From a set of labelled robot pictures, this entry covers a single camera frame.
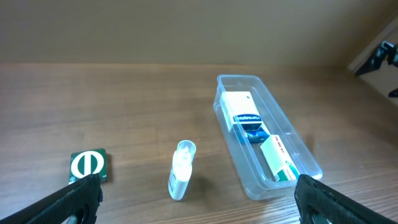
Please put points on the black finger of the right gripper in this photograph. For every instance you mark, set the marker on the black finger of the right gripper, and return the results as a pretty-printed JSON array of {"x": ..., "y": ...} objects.
[
  {"x": 384, "y": 51},
  {"x": 393, "y": 93}
]

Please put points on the white glue bottle clear cap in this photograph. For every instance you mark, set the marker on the white glue bottle clear cap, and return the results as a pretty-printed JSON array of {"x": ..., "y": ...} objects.
[{"x": 181, "y": 169}]

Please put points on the clear plastic container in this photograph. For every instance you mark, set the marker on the clear plastic container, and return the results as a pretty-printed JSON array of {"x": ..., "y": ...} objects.
[{"x": 250, "y": 164}]

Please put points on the blue yellow medicine box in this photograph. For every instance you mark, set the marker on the blue yellow medicine box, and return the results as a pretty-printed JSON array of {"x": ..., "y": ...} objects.
[{"x": 255, "y": 137}]

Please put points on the white blue Hansaplast box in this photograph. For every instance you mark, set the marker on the white blue Hansaplast box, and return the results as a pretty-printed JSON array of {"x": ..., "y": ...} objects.
[{"x": 239, "y": 108}]

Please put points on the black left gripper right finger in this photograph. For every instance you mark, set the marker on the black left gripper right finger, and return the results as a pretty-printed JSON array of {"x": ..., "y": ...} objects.
[{"x": 319, "y": 203}]

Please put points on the green white round-logo box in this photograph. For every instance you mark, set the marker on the green white round-logo box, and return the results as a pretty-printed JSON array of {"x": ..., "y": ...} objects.
[{"x": 88, "y": 162}]

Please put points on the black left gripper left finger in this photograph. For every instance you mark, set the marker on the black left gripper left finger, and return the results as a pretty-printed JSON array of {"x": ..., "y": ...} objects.
[{"x": 75, "y": 203}]

